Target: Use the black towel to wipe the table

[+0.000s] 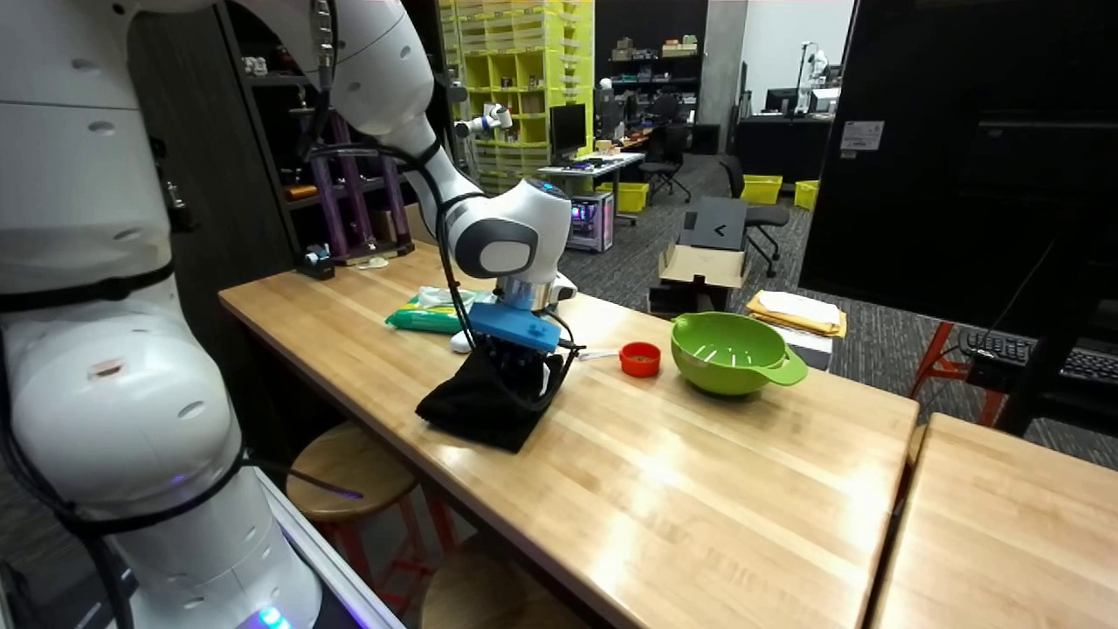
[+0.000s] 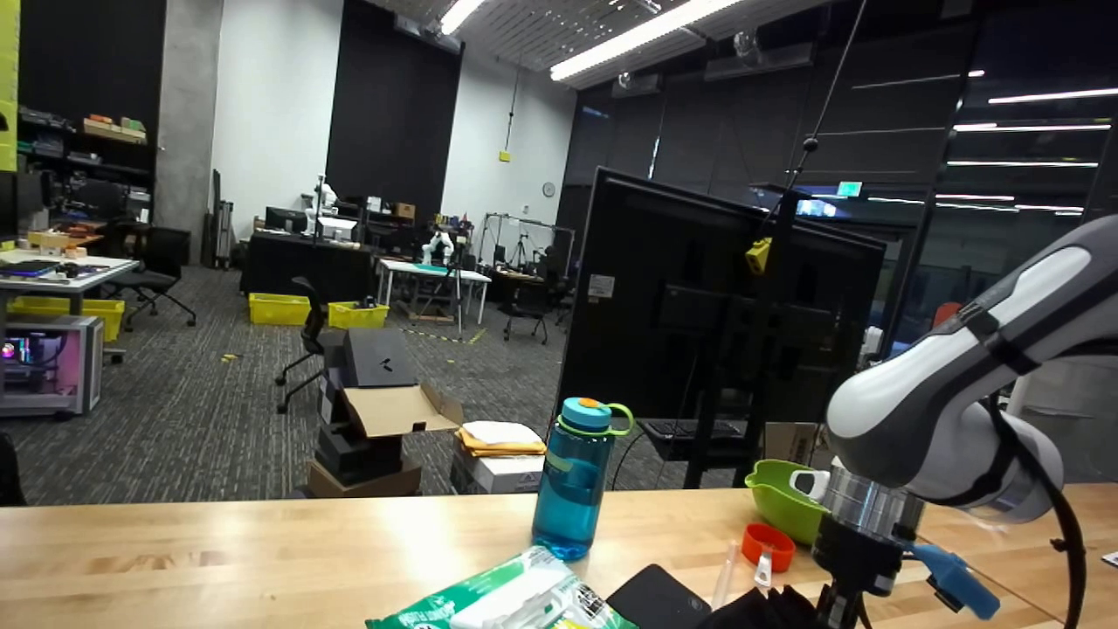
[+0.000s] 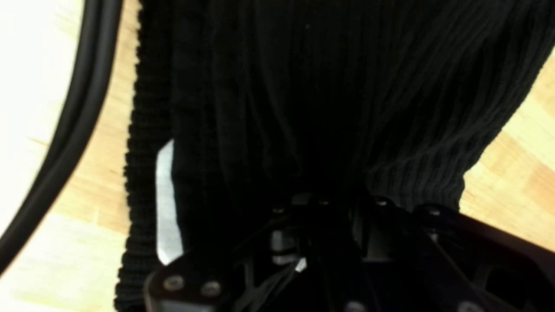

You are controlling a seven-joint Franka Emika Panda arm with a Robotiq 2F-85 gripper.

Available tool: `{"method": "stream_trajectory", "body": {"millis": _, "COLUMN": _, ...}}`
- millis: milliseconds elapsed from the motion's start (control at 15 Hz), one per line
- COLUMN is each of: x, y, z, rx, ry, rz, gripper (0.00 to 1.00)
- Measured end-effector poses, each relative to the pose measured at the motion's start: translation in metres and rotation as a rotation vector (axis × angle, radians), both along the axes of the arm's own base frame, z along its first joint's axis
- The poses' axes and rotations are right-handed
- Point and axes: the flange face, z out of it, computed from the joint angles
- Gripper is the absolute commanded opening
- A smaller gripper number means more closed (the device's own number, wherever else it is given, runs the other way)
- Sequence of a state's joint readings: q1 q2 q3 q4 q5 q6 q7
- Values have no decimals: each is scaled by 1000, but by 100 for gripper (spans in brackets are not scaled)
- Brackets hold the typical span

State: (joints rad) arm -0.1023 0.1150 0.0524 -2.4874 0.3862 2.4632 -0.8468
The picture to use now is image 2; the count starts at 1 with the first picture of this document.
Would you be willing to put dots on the small red cup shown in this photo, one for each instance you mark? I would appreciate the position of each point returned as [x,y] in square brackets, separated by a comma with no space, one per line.
[765,547]

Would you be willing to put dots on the glowing computer case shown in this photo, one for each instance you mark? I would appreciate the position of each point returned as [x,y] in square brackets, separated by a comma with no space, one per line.
[39,367]

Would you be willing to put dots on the yellow tag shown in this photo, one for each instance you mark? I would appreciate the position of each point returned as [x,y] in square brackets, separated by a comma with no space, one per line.
[759,251]

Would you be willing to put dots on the green wipes package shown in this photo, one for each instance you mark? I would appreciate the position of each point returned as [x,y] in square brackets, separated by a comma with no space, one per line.
[489,597]

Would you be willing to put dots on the yellow storage bin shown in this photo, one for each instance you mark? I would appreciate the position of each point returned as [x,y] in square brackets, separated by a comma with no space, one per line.
[103,317]
[277,310]
[356,317]

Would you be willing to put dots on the open cardboard box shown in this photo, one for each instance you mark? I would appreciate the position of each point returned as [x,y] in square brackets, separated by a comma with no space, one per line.
[397,410]

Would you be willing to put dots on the green plastic bowl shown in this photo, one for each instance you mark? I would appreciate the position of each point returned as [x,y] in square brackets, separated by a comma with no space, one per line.
[777,494]

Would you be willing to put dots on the black desk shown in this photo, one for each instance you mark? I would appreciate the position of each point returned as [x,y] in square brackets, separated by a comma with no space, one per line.
[298,268]

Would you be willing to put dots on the brown cardboard box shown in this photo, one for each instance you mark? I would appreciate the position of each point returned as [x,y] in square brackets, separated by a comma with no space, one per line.
[794,441]

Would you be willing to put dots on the black monitor stand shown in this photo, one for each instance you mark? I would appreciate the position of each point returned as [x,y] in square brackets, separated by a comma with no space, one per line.
[711,448]

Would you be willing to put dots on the short ceiling light strip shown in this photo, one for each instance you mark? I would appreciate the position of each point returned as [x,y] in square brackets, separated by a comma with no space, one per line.
[459,16]

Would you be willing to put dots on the yellow envelope stack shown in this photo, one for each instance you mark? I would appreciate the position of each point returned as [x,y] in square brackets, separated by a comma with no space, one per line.
[498,438]

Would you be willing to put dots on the clear plastic strip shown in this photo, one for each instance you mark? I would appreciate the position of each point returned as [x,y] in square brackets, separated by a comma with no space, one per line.
[727,579]

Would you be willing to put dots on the blue water bottle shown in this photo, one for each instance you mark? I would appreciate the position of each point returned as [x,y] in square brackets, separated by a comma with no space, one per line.
[573,489]

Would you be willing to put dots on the green exit sign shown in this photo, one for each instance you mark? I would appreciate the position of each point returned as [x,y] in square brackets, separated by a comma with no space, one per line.
[850,190]

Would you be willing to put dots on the long ceiling light strip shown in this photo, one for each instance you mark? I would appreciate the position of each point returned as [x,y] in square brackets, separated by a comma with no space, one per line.
[635,36]

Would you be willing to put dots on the black smartphone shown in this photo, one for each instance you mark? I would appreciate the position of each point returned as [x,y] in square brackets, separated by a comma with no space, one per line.
[657,597]

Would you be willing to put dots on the large black monitor screen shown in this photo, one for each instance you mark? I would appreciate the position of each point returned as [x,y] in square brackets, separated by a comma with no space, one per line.
[650,300]

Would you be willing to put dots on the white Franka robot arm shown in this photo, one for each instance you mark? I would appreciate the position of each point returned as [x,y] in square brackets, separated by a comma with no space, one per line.
[931,396]

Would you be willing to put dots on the white work table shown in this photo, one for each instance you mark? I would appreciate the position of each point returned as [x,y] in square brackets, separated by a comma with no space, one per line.
[58,274]

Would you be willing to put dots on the black office chair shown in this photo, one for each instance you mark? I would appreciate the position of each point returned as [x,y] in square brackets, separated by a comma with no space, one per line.
[313,332]
[531,300]
[159,268]

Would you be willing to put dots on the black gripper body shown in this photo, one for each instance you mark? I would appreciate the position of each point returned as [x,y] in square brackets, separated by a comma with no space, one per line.
[863,559]

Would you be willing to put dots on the dark shelving unit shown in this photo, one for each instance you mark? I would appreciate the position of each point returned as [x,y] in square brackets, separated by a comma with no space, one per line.
[89,176]

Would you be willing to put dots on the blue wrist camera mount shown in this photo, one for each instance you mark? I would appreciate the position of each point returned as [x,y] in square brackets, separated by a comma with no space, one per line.
[959,581]

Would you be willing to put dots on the white metal table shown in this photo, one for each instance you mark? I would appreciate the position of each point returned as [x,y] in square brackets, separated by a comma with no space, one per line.
[439,276]

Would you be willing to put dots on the white flat box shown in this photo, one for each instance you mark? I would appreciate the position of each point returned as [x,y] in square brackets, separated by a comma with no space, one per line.
[506,474]

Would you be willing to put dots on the orange chair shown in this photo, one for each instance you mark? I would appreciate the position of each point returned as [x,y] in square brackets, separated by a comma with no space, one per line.
[943,312]

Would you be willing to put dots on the dark gray plastic case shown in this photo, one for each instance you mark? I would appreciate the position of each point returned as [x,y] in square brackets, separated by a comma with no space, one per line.
[377,356]

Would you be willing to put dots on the black box stack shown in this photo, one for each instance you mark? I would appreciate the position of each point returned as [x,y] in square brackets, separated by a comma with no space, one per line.
[354,460]

